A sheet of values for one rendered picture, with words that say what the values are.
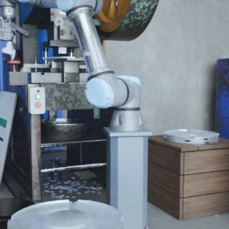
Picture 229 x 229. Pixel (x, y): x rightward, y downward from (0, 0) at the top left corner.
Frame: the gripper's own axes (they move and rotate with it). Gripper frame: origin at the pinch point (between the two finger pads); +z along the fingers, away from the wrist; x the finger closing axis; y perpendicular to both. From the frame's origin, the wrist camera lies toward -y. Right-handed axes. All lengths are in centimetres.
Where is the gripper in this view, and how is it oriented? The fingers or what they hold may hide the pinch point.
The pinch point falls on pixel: (13, 57)
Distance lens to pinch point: 199.7
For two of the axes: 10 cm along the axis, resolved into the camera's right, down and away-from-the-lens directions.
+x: 4.4, 1.0, -8.9
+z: 0.0, 9.9, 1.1
